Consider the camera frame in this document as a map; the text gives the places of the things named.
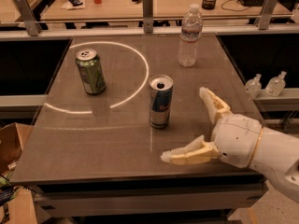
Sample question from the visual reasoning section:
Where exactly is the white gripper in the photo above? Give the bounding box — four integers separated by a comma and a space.
161, 87, 262, 168

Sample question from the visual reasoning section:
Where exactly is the red bull can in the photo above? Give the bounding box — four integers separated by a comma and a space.
149, 75, 173, 129

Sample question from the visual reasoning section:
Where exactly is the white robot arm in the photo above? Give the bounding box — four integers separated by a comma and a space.
161, 87, 299, 203

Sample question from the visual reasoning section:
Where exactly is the small clear sanitizer bottle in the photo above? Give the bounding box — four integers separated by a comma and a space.
245, 74, 262, 99

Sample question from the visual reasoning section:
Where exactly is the clear plastic water bottle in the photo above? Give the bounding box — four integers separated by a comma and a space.
178, 4, 203, 67

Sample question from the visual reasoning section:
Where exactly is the green soda can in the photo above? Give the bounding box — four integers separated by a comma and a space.
76, 49, 106, 95

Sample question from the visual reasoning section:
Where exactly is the white napkin with phone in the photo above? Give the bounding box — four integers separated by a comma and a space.
61, 0, 85, 10

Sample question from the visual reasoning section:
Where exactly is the cardboard box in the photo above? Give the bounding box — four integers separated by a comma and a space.
0, 123, 33, 174

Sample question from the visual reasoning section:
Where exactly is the right metal bracket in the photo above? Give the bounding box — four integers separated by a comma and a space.
254, 0, 278, 30

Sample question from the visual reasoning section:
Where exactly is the metal bracket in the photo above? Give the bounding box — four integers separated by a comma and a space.
13, 0, 41, 36
142, 0, 153, 34
254, 0, 278, 30

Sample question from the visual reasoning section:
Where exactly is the black cable on desk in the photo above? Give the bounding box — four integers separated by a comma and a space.
221, 0, 252, 12

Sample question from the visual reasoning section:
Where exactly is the middle metal bracket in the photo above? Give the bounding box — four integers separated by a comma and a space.
142, 0, 153, 34

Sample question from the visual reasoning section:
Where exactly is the left metal bracket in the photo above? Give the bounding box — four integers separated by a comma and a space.
13, 0, 41, 36

